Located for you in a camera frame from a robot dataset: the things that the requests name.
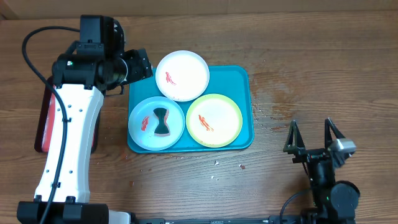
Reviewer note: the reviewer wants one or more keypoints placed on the yellow-green rimmed plate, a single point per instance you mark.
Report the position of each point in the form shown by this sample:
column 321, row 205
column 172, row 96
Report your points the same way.
column 214, row 120

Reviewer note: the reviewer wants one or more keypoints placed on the white plate with red stain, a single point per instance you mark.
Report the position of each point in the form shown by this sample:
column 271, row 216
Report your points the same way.
column 182, row 75

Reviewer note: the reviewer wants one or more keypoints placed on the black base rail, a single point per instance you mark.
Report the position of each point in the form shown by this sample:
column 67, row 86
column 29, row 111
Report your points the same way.
column 273, row 219

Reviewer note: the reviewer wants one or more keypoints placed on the dark red water tray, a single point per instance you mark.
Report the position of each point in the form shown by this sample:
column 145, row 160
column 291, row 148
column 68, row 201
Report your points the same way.
column 46, row 121

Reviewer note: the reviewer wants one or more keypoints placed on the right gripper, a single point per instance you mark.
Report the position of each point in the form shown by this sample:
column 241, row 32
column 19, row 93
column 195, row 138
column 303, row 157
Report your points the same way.
column 292, row 144

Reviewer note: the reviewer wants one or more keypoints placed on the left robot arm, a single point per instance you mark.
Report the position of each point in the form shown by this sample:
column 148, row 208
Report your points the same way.
column 91, row 66

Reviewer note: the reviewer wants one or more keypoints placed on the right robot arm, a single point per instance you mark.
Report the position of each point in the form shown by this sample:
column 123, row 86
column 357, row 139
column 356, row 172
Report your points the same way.
column 334, row 201

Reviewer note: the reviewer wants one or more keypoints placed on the light blue plate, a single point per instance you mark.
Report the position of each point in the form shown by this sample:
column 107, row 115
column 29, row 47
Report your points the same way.
column 142, row 123

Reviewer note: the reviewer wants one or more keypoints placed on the teal plastic serving tray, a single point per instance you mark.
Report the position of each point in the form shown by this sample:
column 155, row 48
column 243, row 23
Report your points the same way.
column 228, row 80

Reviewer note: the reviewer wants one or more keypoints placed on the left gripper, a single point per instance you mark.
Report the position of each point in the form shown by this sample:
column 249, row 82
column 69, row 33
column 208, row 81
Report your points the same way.
column 143, row 66

